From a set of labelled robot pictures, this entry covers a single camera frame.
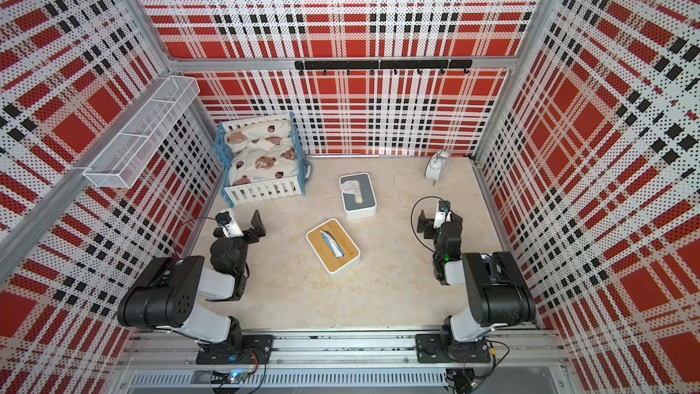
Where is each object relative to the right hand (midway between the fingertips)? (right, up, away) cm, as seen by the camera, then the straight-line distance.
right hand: (440, 209), depth 92 cm
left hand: (-65, -1, -3) cm, 65 cm away
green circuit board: (-59, -41, -23) cm, 75 cm away
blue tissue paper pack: (-35, -12, -6) cm, 38 cm away
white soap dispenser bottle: (+2, +15, +12) cm, 20 cm away
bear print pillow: (-70, +22, +19) cm, 75 cm away
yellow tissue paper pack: (-31, +7, +12) cm, 34 cm away
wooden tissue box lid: (-41, -12, -4) cm, 42 cm away
